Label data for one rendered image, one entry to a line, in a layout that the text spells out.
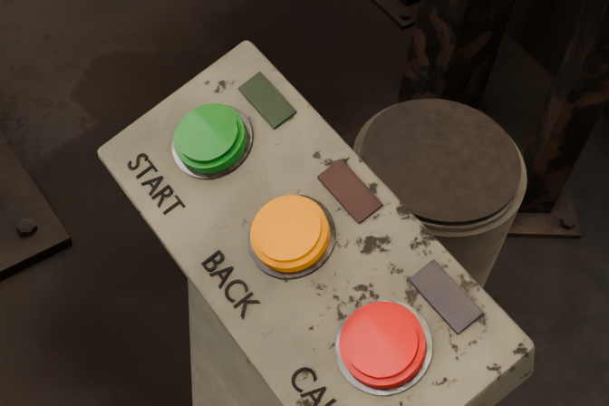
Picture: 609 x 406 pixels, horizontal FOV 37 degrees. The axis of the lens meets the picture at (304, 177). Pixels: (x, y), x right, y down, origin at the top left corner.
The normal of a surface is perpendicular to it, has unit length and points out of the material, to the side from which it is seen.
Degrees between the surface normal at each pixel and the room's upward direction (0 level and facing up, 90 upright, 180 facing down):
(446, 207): 0
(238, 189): 20
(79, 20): 0
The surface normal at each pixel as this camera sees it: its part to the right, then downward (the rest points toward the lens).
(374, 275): -0.20, -0.44
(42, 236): 0.08, -0.62
